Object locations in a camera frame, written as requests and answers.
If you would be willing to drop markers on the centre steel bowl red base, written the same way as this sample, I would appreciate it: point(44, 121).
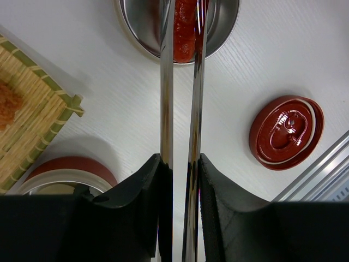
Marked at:
point(140, 22)

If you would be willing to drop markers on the front red lid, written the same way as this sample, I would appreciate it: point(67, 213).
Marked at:
point(286, 131)

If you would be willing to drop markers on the aluminium front frame rail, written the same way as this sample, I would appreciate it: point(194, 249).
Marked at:
point(324, 180)

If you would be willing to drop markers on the bamboo serving mat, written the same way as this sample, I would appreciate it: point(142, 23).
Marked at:
point(46, 108)

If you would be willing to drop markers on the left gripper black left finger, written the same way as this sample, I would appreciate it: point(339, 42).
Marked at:
point(130, 222)

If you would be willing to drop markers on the left steel bowl red base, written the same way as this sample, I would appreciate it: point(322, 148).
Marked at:
point(65, 174)

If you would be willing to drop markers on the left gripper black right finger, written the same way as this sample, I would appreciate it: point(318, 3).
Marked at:
point(239, 226)

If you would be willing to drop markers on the long red sausage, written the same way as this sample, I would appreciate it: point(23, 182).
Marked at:
point(184, 30)

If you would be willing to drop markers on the steel tongs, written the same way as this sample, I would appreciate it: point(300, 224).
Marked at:
point(181, 95)

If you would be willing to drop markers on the steel bowl red base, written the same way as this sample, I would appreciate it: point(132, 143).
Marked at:
point(65, 174)
point(140, 22)

